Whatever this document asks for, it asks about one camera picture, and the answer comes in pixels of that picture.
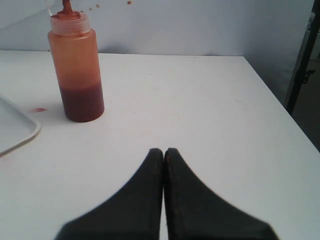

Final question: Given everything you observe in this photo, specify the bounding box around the black stand pole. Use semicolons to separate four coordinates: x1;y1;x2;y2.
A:
285;0;320;115

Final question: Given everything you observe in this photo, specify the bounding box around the red sauce squeeze bottle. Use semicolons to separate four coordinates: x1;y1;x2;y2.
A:
47;0;105;123

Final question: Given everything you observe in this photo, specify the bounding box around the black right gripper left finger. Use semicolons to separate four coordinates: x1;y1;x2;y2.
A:
55;148;164;240

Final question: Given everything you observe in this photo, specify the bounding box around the white rectangular tray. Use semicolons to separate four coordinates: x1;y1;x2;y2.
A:
0;95;41;156

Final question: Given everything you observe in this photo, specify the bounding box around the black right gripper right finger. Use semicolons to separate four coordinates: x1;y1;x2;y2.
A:
163;148;279;240

